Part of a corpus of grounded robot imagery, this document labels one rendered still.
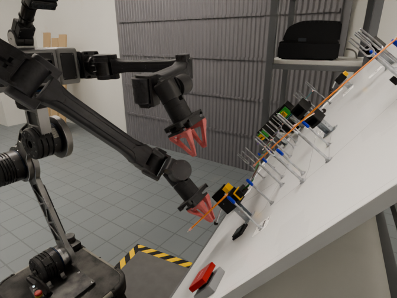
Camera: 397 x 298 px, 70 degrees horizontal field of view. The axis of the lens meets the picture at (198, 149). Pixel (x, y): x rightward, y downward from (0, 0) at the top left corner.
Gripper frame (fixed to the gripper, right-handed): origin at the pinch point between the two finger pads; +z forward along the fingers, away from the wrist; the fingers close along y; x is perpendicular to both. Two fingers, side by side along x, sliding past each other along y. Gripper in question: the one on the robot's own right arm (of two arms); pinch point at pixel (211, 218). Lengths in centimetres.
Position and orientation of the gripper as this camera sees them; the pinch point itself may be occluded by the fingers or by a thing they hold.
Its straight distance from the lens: 88.6
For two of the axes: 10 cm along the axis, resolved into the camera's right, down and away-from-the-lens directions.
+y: 5.2, -4.3, 7.4
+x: -5.7, 4.7, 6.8
